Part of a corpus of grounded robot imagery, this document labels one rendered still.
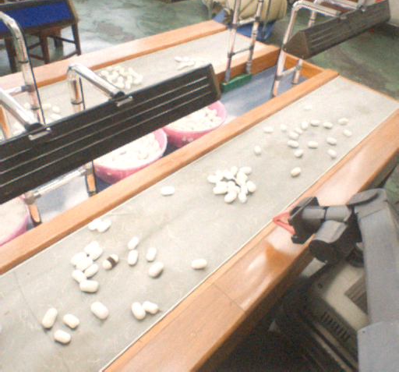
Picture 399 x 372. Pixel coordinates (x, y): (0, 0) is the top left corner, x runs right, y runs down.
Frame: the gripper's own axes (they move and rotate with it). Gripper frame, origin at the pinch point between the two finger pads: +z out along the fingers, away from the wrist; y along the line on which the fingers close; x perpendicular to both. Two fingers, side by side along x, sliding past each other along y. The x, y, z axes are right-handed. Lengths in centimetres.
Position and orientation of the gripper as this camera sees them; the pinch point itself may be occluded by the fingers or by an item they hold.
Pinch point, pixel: (276, 219)
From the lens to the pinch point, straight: 84.1
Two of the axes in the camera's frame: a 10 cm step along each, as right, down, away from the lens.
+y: -6.9, 4.1, -5.9
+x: 3.9, 9.0, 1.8
